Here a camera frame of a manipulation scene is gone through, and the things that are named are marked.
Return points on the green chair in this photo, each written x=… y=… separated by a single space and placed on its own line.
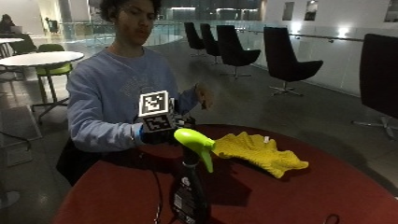
x=54 y=69

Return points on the dark chair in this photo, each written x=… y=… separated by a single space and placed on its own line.
x=24 y=45

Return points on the the person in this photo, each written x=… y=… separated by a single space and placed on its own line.
x=104 y=93

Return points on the black swivel chair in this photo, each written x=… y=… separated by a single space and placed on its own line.
x=232 y=46
x=380 y=74
x=208 y=40
x=284 y=59
x=193 y=35

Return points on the black spray bottle green head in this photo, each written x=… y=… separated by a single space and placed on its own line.
x=191 y=193

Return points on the white marker cube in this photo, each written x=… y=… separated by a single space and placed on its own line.
x=155 y=105

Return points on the wall lamp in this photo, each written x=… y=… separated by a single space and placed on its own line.
x=296 y=26
x=344 y=31

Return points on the yellow microfibre cloth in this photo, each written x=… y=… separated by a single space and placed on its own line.
x=259 y=152

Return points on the metal handrail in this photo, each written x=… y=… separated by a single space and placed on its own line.
x=314 y=36

